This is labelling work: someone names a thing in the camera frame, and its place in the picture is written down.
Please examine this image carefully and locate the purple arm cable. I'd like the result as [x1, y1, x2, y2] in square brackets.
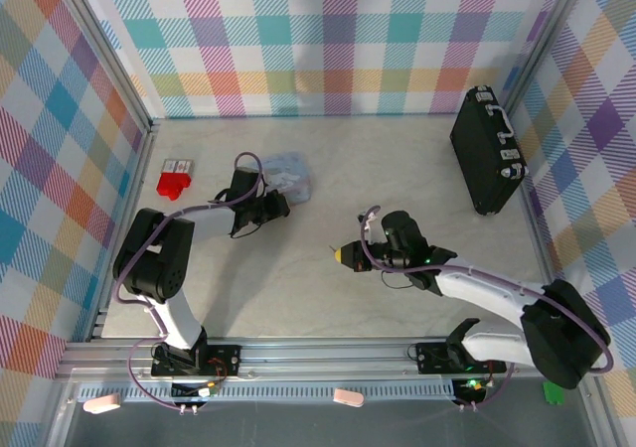
[360, 206, 615, 411]
[113, 151, 265, 411]

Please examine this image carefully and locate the small red white card box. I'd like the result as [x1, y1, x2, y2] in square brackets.
[163, 157, 195, 176]

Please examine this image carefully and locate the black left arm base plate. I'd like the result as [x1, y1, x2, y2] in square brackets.
[151, 343, 242, 379]

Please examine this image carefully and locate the green plastic block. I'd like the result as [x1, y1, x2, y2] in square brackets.
[542, 381, 565, 406]

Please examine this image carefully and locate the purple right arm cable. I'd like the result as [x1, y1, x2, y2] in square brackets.
[360, 206, 615, 411]

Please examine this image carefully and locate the slotted grey cable duct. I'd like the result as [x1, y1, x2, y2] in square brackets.
[77, 384, 458, 403]

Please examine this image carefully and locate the wide aluminium base rail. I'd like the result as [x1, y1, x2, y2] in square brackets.
[54, 336, 605, 383]

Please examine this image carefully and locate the clear plastic bag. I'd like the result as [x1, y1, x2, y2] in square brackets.
[260, 150, 315, 205]

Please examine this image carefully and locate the aluminium frame post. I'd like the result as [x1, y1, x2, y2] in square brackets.
[49, 0, 156, 133]
[504, 0, 595, 118]

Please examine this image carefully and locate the black briefcase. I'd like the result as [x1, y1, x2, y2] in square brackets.
[449, 84, 531, 216]

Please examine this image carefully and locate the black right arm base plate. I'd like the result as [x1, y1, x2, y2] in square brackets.
[415, 340, 508, 374]

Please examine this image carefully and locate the pink plastic tag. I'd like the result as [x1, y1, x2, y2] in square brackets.
[82, 392, 123, 413]
[332, 387, 365, 408]

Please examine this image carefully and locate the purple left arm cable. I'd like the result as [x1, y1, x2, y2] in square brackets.
[113, 151, 265, 411]

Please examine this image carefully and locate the red plastic block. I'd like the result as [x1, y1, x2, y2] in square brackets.
[156, 171, 193, 202]

